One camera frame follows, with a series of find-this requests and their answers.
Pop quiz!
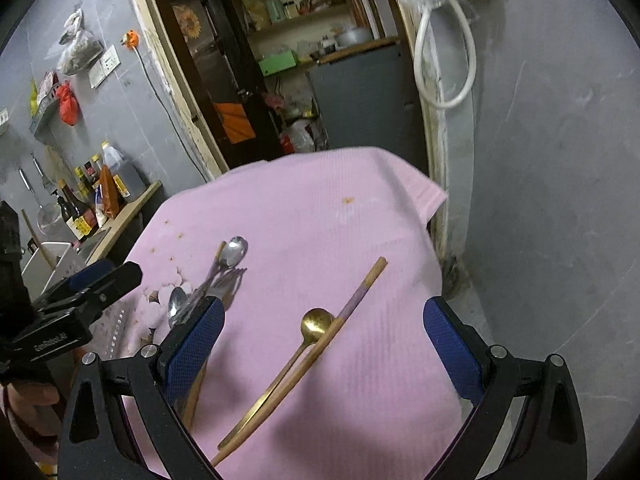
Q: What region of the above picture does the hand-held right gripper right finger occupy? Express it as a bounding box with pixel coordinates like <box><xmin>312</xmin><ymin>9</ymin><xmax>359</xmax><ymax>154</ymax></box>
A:
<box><xmin>422</xmin><ymin>296</ymin><xmax>588</xmax><ymax>480</ymax></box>

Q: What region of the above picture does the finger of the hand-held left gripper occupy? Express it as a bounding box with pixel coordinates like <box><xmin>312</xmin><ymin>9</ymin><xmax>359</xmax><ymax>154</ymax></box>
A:
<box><xmin>75</xmin><ymin>261</ymin><xmax>143</xmax><ymax>312</ymax></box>
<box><xmin>32</xmin><ymin>259</ymin><xmax>116</xmax><ymax>307</ymax></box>

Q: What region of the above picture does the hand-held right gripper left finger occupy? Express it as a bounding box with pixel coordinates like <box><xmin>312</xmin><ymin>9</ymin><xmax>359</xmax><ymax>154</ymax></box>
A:
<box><xmin>57</xmin><ymin>296</ymin><xmax>226</xmax><ymax>480</ymax></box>

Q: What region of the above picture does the cardboard box with barcode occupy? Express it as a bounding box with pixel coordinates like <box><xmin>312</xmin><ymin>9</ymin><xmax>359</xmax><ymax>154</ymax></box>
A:
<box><xmin>87</xmin><ymin>287</ymin><xmax>133</xmax><ymax>361</ymax></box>

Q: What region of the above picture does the purple banded wooden chopstick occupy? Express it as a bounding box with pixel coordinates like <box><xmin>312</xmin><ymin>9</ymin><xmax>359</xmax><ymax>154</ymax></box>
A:
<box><xmin>209</xmin><ymin>256</ymin><xmax>388</xmax><ymax>467</ymax></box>

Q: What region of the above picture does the gold spoon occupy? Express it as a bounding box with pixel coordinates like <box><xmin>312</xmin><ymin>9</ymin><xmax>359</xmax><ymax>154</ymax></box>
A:
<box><xmin>217</xmin><ymin>307</ymin><xmax>337</xmax><ymax>451</ymax></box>

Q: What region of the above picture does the person's left hand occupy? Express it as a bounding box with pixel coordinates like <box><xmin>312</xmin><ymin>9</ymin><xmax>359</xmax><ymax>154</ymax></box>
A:
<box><xmin>0</xmin><ymin>382</ymin><xmax>62</xmax><ymax>411</ymax></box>

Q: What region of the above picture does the white plastic basket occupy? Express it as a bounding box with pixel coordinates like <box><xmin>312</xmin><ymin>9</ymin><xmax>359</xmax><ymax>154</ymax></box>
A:
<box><xmin>22</xmin><ymin>241</ymin><xmax>88</xmax><ymax>301</ymax></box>

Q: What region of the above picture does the silver spoon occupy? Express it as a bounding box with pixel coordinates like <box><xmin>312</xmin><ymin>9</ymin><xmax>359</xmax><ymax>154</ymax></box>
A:
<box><xmin>197</xmin><ymin>236</ymin><xmax>249</xmax><ymax>306</ymax></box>
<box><xmin>167</xmin><ymin>286</ymin><xmax>190</xmax><ymax>331</ymax></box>

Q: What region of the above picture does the row of sauce bottles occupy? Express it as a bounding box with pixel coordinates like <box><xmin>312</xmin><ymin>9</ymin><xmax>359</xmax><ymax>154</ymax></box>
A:
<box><xmin>55</xmin><ymin>152</ymin><xmax>128</xmax><ymax>241</ymax></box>

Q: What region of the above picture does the metal strainer ladle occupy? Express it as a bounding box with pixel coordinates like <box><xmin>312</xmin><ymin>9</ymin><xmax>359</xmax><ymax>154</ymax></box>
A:
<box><xmin>17</xmin><ymin>167</ymin><xmax>68</xmax><ymax>236</ymax></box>

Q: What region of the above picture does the wooden counter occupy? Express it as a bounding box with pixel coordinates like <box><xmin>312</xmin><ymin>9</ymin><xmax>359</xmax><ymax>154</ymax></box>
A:
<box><xmin>87</xmin><ymin>180</ymin><xmax>163</xmax><ymax>266</ymax></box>

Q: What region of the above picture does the silver fork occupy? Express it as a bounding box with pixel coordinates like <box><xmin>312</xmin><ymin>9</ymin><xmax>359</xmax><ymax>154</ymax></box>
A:
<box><xmin>205</xmin><ymin>267</ymin><xmax>248</xmax><ymax>311</ymax></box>

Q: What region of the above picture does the large cooking oil jug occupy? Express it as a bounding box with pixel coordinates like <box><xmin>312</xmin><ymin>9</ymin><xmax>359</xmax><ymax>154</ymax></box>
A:
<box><xmin>101</xmin><ymin>141</ymin><xmax>148</xmax><ymax>204</ymax></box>

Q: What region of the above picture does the red plastic bag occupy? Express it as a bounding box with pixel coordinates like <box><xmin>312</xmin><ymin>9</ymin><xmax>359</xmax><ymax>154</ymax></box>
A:
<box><xmin>55</xmin><ymin>81</ymin><xmax>82</xmax><ymax>127</ymax></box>

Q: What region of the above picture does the pink floral tablecloth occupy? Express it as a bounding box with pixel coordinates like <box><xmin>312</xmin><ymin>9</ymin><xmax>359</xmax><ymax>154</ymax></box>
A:
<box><xmin>122</xmin><ymin>146</ymin><xmax>481</xmax><ymax>480</ymax></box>

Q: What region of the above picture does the dark door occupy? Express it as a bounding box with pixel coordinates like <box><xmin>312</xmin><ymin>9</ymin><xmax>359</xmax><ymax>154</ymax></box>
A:
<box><xmin>145</xmin><ymin>0</ymin><xmax>281</xmax><ymax>168</ymax></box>

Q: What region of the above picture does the hanging clear food bag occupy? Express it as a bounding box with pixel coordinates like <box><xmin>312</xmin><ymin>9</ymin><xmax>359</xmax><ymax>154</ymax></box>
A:
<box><xmin>60</xmin><ymin>10</ymin><xmax>86</xmax><ymax>43</ymax></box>
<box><xmin>56</xmin><ymin>30</ymin><xmax>103</xmax><ymax>76</ymax></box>

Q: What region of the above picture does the white plastic bag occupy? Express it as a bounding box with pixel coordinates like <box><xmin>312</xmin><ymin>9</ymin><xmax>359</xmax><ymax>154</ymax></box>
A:
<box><xmin>280</xmin><ymin>119</ymin><xmax>317</xmax><ymax>155</ymax></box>

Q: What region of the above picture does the sunflower picture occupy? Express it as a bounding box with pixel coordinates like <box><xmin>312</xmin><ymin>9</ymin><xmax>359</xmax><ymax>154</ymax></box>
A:
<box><xmin>172</xmin><ymin>5</ymin><xmax>203</xmax><ymax>43</ymax></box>

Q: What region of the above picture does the green box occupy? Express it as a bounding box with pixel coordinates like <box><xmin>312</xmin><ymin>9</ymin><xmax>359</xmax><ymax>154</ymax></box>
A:
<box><xmin>257</xmin><ymin>51</ymin><xmax>299</xmax><ymax>78</ymax></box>

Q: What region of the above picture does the grey cabinet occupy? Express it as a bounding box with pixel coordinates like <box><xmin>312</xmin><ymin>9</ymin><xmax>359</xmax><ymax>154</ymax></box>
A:
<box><xmin>307</xmin><ymin>42</ymin><xmax>418</xmax><ymax>161</ymax></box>

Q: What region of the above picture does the wooden shelf unit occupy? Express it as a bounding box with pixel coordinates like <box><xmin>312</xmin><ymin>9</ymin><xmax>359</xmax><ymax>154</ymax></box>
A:
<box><xmin>220</xmin><ymin>0</ymin><xmax>373</xmax><ymax>73</ymax></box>

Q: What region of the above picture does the metal pot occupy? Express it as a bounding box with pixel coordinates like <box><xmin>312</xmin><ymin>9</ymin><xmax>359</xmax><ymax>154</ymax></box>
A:
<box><xmin>334</xmin><ymin>26</ymin><xmax>373</xmax><ymax>51</ymax></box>

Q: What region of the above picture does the grey wall rack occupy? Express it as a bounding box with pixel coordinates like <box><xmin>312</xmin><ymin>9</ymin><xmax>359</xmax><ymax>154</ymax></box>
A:
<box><xmin>27</xmin><ymin>80</ymin><xmax>71</xmax><ymax>137</ymax></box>

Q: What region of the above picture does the cream door frame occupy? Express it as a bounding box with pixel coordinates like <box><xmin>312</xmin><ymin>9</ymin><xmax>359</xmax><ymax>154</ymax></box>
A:
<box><xmin>122</xmin><ymin>0</ymin><xmax>471</xmax><ymax>301</ymax></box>

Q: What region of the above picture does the black cable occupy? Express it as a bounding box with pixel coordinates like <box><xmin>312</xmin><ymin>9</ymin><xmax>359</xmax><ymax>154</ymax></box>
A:
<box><xmin>135</xmin><ymin>47</ymin><xmax>208</xmax><ymax>183</ymax></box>

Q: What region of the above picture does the white flexible hose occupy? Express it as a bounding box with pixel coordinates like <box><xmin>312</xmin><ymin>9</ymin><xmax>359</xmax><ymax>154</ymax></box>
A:
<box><xmin>414</xmin><ymin>7</ymin><xmax>478</xmax><ymax>110</ymax></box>

